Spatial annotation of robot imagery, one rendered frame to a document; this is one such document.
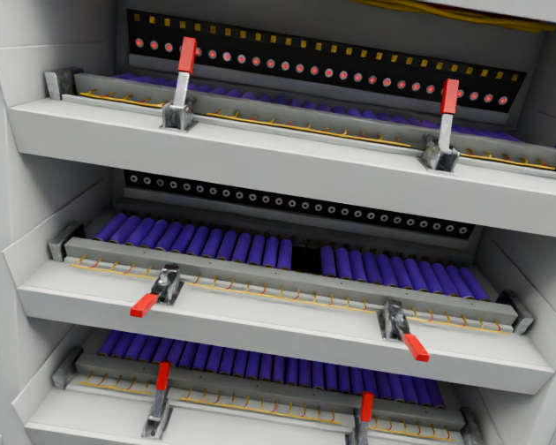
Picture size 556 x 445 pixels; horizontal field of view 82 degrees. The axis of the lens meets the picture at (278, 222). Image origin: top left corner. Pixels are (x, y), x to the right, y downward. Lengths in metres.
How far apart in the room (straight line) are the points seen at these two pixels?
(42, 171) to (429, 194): 0.42
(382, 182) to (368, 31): 0.27
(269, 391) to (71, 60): 0.50
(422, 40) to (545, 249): 0.32
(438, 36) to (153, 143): 0.42
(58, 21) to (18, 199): 0.20
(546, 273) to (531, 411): 0.16
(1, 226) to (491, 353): 0.55
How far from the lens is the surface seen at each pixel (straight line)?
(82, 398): 0.57
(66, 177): 0.49
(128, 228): 0.49
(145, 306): 0.34
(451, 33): 0.58
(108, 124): 0.36
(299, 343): 0.39
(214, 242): 0.45
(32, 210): 0.46
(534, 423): 0.53
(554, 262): 0.50
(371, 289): 0.42
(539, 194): 0.40
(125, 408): 0.54
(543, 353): 0.51
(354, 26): 0.55
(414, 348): 0.35
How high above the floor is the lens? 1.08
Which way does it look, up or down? 14 degrees down
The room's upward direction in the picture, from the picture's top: 9 degrees clockwise
